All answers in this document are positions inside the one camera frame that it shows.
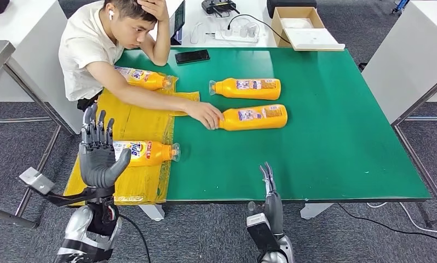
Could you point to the person's left forearm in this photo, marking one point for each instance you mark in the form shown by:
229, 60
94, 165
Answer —
162, 40

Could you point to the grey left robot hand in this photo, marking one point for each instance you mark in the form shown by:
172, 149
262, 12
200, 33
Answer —
97, 163

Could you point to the orange detergent bottle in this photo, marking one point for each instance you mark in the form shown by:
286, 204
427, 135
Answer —
157, 154
240, 94
254, 123
149, 81

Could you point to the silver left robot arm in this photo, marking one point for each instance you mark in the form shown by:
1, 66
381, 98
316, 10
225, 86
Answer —
77, 232

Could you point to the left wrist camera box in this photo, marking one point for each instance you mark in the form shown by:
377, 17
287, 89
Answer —
37, 180

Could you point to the yellow taped cardboard mat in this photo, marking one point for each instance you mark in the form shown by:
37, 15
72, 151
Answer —
138, 127

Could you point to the white table leg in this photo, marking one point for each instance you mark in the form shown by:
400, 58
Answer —
152, 213
314, 210

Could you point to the black smartphone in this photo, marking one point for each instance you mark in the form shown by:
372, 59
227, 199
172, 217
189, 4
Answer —
192, 57

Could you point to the blue metal object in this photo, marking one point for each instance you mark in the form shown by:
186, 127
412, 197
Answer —
400, 5

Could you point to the black router with antennas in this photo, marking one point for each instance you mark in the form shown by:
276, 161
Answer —
219, 6

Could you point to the white desk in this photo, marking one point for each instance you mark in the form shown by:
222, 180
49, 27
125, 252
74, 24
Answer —
26, 25
405, 54

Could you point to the steel desk frame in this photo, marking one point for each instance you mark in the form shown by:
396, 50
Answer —
421, 100

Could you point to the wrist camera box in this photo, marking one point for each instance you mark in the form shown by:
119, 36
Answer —
262, 232
37, 180

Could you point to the open cardboard box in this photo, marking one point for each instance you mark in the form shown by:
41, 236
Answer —
276, 29

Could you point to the person's right forearm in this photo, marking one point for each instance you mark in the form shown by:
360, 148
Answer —
153, 99

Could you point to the person's left hand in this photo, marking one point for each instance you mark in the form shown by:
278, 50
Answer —
155, 10

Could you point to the white earbud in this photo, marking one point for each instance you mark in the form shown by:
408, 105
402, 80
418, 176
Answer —
111, 14

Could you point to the white moulded insert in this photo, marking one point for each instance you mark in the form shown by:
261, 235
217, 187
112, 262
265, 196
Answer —
296, 23

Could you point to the person's right hand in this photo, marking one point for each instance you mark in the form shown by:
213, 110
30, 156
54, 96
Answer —
205, 115

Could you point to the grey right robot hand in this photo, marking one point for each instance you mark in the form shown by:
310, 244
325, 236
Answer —
274, 207

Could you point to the white table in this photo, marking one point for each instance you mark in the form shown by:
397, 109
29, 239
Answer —
200, 11

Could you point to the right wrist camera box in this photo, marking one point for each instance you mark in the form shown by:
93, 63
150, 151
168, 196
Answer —
262, 232

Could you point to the dark tablet on stand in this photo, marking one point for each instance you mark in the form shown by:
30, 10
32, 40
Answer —
179, 21

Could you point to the small black object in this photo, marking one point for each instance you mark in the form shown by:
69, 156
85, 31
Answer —
362, 66

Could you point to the white power strip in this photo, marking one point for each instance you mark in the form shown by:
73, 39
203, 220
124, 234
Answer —
237, 38

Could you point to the person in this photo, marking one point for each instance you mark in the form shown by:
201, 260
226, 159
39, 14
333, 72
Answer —
84, 47

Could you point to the white charger adapter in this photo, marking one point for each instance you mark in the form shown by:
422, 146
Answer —
249, 31

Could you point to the white box lid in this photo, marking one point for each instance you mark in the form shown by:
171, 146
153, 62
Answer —
311, 39

